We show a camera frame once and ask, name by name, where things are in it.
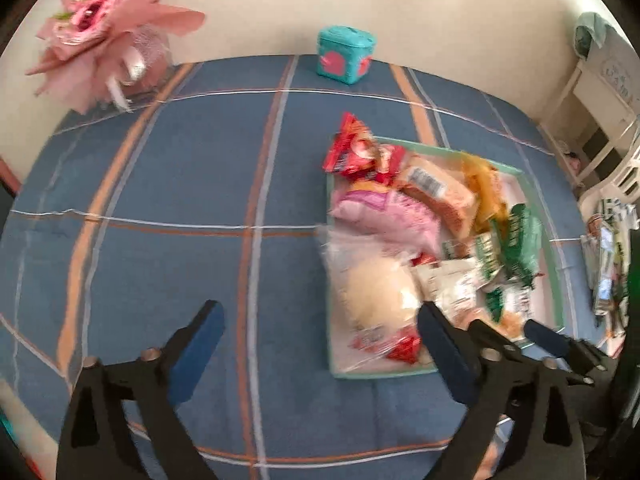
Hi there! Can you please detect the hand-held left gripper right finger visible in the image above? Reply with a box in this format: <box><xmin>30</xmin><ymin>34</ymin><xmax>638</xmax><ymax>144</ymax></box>
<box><xmin>417</xmin><ymin>302</ymin><xmax>586</xmax><ymax>480</ymax></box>

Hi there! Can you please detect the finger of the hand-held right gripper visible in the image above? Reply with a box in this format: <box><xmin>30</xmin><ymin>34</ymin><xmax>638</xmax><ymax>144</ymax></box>
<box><xmin>467</xmin><ymin>318</ymin><xmax>542</xmax><ymax>361</ymax></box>
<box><xmin>524</xmin><ymin>320</ymin><xmax>608</xmax><ymax>386</ymax></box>

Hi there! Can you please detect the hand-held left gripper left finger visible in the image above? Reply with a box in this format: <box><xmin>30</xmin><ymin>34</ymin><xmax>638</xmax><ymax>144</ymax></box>
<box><xmin>55</xmin><ymin>300</ymin><xmax>226</xmax><ymax>480</ymax></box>

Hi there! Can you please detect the clear green-striped cookie packet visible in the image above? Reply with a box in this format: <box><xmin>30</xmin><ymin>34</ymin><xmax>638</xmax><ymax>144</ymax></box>
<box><xmin>472</xmin><ymin>232</ymin><xmax>538</xmax><ymax>343</ymax></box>

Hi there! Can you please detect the white tray with green rim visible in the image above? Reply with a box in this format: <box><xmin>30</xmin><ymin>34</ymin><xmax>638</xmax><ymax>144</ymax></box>
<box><xmin>325</xmin><ymin>135</ymin><xmax>568</xmax><ymax>380</ymax></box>

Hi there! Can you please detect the long red patterned packet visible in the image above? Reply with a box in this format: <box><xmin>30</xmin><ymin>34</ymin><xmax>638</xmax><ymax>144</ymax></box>
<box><xmin>350</xmin><ymin>327</ymin><xmax>421</xmax><ymax>365</ymax></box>

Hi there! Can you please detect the white snack packet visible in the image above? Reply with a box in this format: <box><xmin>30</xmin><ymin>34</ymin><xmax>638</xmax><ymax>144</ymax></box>
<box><xmin>412</xmin><ymin>257</ymin><xmax>486</xmax><ymax>326</ymax></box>

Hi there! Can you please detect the clear packet of white buns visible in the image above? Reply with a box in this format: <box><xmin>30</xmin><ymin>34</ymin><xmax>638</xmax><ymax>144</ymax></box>
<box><xmin>316</xmin><ymin>225</ymin><xmax>426</xmax><ymax>361</ymax></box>

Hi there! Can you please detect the green snack packet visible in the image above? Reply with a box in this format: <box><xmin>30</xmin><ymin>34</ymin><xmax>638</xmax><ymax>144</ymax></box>
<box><xmin>492</xmin><ymin>202</ymin><xmax>543</xmax><ymax>291</ymax></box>

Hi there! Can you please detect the pink snack packet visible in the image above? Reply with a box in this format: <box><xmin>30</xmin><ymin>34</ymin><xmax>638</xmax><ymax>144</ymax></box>
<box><xmin>327</xmin><ymin>187</ymin><xmax>443</xmax><ymax>261</ymax></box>

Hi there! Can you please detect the beige barcode bread packet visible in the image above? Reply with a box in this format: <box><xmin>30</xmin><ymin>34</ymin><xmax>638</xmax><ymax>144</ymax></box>
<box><xmin>395</xmin><ymin>155</ymin><xmax>478</xmax><ymax>241</ymax></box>

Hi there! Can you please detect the yellow bread packet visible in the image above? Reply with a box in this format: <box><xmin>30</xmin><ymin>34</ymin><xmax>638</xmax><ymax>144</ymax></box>
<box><xmin>460</xmin><ymin>152</ymin><xmax>511</xmax><ymax>233</ymax></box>

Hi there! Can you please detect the red cartoon snack packet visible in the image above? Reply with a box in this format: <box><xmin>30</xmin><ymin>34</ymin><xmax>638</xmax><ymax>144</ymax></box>
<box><xmin>322</xmin><ymin>112</ymin><xmax>408</xmax><ymax>186</ymax></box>

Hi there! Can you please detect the stack of printed packets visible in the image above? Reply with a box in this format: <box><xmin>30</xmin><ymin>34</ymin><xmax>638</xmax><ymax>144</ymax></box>
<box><xmin>581</xmin><ymin>197</ymin><xmax>638</xmax><ymax>348</ymax></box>

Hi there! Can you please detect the blue plaid tablecloth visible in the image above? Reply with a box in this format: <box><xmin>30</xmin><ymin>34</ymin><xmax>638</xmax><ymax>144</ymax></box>
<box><xmin>0</xmin><ymin>54</ymin><xmax>601</xmax><ymax>480</ymax></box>

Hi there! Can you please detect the white wooden furniture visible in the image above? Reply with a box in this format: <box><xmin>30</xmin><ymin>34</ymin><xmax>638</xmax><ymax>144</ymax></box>
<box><xmin>537</xmin><ymin>35</ymin><xmax>640</xmax><ymax>221</ymax></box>

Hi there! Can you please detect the pink board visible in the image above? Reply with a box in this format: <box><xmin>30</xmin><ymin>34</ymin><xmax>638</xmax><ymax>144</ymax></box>
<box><xmin>0</xmin><ymin>156</ymin><xmax>23</xmax><ymax>197</ymax></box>

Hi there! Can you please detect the clear glass vase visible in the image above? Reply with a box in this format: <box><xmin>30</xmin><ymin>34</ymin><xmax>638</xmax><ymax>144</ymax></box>
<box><xmin>107</xmin><ymin>27</ymin><xmax>176</xmax><ymax>111</ymax></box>

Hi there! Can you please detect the teal green cloth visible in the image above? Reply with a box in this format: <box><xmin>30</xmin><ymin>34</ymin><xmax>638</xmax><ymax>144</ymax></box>
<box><xmin>574</xmin><ymin>11</ymin><xmax>610</xmax><ymax>58</ymax></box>

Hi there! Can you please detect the teal box with pink heart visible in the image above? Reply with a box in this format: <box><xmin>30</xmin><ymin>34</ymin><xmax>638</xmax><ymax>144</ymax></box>
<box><xmin>316</xmin><ymin>26</ymin><xmax>376</xmax><ymax>84</ymax></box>

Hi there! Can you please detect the pink flower bouquet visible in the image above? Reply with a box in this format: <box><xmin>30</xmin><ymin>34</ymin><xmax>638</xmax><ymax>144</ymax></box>
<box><xmin>25</xmin><ymin>0</ymin><xmax>207</xmax><ymax>115</ymax></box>

